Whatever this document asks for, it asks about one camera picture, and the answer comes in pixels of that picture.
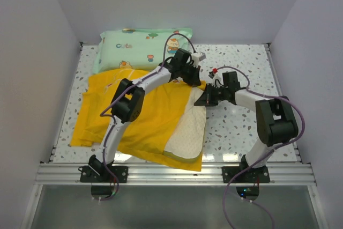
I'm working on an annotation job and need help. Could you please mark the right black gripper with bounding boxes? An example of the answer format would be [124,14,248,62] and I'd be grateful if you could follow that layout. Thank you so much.
[195,83,228,107]

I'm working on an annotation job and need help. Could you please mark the yellow pillowcase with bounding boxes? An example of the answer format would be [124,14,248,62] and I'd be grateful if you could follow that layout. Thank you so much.
[70,69,205,172]

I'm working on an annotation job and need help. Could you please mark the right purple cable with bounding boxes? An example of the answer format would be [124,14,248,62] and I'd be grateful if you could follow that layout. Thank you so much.
[216,65,306,229]

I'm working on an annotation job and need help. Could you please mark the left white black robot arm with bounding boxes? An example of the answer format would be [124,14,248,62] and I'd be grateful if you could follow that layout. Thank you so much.
[78,49,206,183]

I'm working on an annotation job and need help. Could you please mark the purple cable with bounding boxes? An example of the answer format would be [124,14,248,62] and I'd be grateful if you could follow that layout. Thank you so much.
[99,33,198,200]
[216,65,306,229]

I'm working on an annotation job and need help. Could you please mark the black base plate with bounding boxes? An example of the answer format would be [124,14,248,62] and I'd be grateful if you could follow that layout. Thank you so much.
[221,166,271,183]
[78,166,129,183]

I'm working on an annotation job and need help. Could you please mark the aluminium mounting rail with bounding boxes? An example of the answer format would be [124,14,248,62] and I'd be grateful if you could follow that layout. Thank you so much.
[34,162,316,186]

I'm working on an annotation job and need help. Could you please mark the green cartoon bear pillow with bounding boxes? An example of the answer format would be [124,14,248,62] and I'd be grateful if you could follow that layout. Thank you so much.
[93,28,193,74]

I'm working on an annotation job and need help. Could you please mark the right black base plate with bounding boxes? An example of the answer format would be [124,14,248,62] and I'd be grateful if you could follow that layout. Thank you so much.
[221,166,271,183]

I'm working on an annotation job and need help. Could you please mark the cream yellow-edged pillow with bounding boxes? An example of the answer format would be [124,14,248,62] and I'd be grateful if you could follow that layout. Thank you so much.
[163,88,206,163]

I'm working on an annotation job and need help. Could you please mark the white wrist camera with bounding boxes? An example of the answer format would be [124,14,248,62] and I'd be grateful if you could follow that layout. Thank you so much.
[191,52,206,68]
[209,68,222,87]

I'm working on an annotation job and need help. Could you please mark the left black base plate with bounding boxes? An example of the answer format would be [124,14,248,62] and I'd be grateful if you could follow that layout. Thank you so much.
[78,166,129,183]

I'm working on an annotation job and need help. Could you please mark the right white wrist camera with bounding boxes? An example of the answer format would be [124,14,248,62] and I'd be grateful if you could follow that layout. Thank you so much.
[209,68,222,87]

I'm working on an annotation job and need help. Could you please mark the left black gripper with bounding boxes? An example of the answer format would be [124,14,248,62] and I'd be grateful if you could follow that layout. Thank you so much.
[180,63,202,87]

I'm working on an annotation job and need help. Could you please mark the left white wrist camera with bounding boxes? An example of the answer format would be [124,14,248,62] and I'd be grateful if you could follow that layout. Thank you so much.
[191,52,206,68]

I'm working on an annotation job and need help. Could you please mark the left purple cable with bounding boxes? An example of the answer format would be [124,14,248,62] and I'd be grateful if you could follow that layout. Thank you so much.
[99,33,198,200]

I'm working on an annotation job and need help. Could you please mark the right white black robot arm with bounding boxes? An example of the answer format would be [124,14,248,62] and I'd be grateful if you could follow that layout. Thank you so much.
[195,70,299,183]

